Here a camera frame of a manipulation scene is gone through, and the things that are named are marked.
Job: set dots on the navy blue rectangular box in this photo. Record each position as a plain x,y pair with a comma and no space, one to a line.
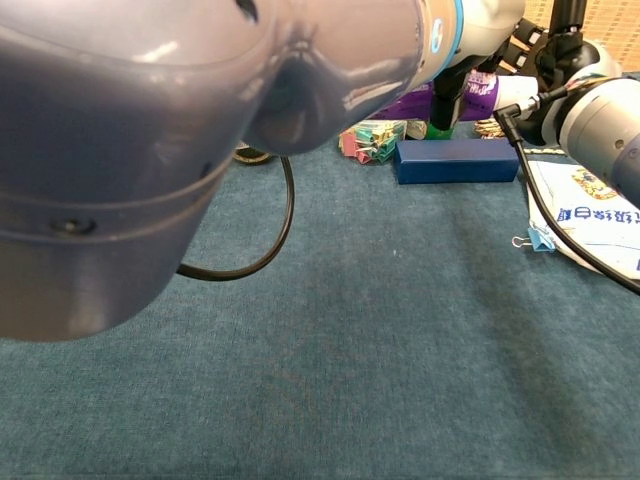
455,160

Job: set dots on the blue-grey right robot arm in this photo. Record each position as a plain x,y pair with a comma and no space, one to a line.
600,125

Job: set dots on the blue tablecloth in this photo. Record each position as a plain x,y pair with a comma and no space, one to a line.
400,350

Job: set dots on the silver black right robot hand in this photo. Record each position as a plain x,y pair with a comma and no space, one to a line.
560,60

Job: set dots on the glass jar black lid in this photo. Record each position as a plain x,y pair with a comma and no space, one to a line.
250,157

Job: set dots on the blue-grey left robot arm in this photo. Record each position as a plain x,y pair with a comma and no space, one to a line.
125,150

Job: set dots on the clear tub of binder clips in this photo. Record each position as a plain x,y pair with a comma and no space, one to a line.
372,142

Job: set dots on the bamboo folding screen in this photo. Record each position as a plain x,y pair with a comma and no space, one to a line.
615,25

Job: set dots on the green container yellow lid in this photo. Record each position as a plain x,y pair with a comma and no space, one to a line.
440,132

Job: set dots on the blue binder clip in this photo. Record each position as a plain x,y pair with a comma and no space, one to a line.
542,240

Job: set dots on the purple white toothpaste tube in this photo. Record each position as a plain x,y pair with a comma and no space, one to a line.
515,90

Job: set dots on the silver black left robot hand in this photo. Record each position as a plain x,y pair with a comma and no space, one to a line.
490,25

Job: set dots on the white sugar bag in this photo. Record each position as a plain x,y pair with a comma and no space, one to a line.
595,225

